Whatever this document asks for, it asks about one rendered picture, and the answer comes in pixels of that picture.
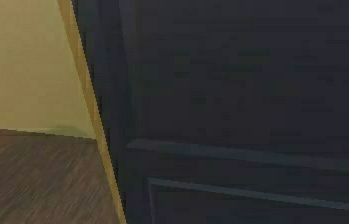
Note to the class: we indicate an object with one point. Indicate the dark panelled room door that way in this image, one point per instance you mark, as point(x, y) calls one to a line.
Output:
point(235, 100)

